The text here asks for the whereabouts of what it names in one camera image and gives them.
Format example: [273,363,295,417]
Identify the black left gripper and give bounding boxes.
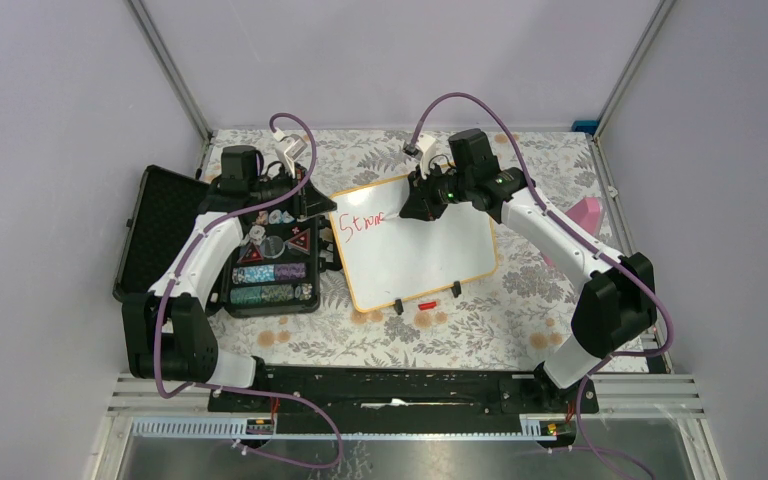
[250,163,337,220]

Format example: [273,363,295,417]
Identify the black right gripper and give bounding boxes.
[401,160,474,222]

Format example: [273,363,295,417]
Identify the yellow framed whiteboard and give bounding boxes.
[329,175,498,313]

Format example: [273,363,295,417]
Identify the red marker cap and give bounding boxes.
[418,301,438,311]

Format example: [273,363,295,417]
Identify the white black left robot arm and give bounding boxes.
[122,145,337,411]

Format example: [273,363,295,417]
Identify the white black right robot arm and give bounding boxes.
[399,129,657,412]

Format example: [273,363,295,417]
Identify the black poker chip case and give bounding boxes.
[113,160,325,318]

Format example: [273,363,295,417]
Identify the pink wedge block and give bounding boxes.
[565,197,604,237]

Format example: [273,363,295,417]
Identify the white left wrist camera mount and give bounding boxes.
[273,129,308,174]

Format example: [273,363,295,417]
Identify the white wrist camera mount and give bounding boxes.
[402,134,438,180]
[273,129,308,174]

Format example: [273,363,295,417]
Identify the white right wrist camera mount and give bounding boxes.
[402,134,438,180]

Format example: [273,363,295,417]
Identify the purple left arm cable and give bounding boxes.
[152,112,346,469]

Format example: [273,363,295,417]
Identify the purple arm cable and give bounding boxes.
[152,112,346,469]
[413,92,675,478]

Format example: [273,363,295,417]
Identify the blue corner bracket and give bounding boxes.
[571,120,600,135]

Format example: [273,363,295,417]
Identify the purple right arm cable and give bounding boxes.
[413,92,675,478]

